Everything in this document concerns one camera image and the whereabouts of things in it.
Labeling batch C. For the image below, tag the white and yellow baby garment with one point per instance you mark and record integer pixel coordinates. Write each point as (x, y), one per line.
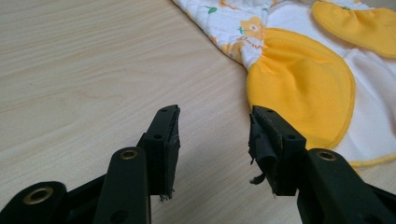
(299, 77)

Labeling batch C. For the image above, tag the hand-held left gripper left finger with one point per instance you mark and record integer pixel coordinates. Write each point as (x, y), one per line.
(162, 149)

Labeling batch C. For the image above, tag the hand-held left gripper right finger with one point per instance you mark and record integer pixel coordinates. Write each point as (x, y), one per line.
(280, 155)

